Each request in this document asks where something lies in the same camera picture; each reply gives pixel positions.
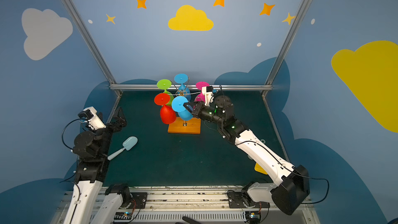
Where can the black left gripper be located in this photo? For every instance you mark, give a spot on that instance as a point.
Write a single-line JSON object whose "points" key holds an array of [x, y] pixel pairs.
{"points": [[114, 124]]}

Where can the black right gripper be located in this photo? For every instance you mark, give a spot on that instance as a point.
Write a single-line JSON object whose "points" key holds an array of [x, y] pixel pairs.
{"points": [[199, 111]]}

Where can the blue wine glass front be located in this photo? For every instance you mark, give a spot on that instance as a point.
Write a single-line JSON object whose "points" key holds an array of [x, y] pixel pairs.
{"points": [[178, 106]]}

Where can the blue wine glass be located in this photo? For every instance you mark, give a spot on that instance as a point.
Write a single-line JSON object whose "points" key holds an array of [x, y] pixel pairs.
{"points": [[178, 106], [183, 89]]}

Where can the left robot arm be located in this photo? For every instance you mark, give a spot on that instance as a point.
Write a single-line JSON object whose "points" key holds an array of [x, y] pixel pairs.
{"points": [[91, 147]]}

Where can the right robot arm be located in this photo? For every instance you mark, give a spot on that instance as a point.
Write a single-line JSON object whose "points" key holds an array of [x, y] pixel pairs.
{"points": [[290, 186]]}

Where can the wooden rack base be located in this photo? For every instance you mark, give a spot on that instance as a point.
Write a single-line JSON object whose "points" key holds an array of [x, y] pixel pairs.
{"points": [[179, 126]]}

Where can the blue wine glass rear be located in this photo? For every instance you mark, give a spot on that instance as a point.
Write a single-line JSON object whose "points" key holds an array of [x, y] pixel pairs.
{"points": [[183, 89]]}

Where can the magenta wine glass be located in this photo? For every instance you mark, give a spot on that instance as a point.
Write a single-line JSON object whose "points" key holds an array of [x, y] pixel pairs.
{"points": [[200, 96]]}

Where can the red wine glass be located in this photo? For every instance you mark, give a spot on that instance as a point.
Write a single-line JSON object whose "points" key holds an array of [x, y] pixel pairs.
{"points": [[167, 114]]}

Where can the green wine glass rear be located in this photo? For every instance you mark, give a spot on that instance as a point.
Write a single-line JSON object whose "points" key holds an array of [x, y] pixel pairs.
{"points": [[164, 85]]}

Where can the light blue spatula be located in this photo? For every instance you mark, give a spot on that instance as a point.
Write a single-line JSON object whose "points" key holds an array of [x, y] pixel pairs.
{"points": [[127, 145]]}

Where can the yellow plastic piece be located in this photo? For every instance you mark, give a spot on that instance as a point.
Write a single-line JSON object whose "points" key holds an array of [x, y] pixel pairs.
{"points": [[259, 169]]}

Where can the gold wire glass rack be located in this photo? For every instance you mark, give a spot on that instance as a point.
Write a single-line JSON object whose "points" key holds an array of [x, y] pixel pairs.
{"points": [[183, 95]]}

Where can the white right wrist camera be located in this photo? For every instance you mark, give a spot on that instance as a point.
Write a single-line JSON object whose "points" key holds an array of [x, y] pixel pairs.
{"points": [[208, 93]]}

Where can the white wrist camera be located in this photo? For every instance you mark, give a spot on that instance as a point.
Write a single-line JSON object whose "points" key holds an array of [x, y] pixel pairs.
{"points": [[93, 118], [208, 93]]}

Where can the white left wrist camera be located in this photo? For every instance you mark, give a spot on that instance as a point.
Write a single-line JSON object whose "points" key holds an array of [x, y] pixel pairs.
{"points": [[93, 118]]}

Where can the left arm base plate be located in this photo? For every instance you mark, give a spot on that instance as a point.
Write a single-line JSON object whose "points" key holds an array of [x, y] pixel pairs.
{"points": [[134, 200]]}

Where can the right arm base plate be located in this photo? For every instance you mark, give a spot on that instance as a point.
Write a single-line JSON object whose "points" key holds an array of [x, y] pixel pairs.
{"points": [[237, 200]]}

